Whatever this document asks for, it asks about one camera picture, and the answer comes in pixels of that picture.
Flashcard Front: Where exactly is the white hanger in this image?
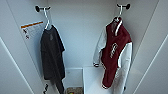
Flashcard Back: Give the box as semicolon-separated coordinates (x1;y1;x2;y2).
111;7;125;37
41;7;55;32

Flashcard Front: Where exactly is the red white varsity jacket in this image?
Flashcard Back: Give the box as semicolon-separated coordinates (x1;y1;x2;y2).
92;17;134;91

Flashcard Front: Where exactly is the white wardrobe carcass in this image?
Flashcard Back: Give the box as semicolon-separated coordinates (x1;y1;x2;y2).
0;0;168;94

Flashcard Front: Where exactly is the orange label strip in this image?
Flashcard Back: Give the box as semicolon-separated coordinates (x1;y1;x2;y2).
20;20;45;30

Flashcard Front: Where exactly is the brown basket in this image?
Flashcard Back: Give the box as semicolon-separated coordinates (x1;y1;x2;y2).
65;86;84;94

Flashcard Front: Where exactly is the dark door hinge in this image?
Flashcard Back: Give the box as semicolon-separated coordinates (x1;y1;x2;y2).
42;83;50;94

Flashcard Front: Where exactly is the black t-shirt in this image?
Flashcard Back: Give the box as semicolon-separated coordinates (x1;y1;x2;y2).
39;24;67;94

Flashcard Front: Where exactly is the black wardrobe hook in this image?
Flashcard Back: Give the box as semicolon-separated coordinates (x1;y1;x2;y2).
34;4;52;14
116;2;132;11

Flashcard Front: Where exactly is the white paper notice red print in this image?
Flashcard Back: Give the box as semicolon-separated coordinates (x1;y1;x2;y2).
20;23;45;43

